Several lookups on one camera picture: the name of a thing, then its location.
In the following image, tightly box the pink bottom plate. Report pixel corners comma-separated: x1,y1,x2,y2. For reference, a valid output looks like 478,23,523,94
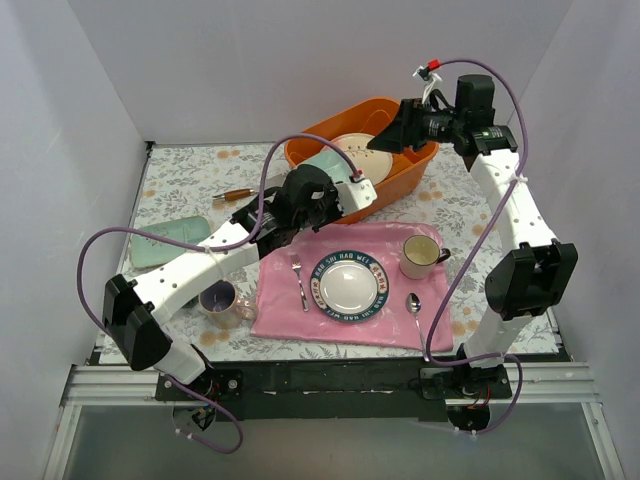
332,133,393,185

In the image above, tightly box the pink purple ceramic mug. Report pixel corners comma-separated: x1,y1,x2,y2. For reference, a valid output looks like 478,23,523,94
198,280,259,330

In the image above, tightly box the green rectangular ceramic plate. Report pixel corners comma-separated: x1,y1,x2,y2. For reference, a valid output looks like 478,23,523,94
296,148,359,183

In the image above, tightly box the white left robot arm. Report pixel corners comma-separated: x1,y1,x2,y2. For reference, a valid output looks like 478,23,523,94
102,165,369,400

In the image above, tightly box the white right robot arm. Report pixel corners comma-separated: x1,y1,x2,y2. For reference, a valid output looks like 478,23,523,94
368,68,578,399

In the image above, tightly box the silver fork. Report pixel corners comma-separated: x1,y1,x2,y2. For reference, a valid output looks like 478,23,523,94
290,254,309,312

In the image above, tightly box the green rimmed white plate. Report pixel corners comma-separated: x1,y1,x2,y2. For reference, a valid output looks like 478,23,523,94
309,250,390,324

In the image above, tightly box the pink satin placemat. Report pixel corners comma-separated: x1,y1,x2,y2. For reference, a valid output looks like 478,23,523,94
251,222,453,351

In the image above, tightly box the beige enamel mug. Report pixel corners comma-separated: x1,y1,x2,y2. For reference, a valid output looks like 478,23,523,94
399,235,451,280

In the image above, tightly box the silver spoon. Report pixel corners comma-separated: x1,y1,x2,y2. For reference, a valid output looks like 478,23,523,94
405,292,429,362

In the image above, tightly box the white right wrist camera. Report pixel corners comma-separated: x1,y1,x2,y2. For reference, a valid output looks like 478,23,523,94
412,59,442,105

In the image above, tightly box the wooden handled metal spatula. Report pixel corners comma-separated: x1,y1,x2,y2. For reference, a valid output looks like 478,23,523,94
212,188,256,202

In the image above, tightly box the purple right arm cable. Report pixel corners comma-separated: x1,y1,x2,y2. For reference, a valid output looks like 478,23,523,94
423,58,529,435

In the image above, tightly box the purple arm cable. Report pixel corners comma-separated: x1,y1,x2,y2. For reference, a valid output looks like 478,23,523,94
77,134,361,454
423,58,529,435

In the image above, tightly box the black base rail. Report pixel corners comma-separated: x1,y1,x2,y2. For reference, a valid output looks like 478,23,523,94
64,349,596,426

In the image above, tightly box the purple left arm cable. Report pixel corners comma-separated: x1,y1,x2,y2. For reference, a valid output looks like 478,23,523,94
77,134,361,454

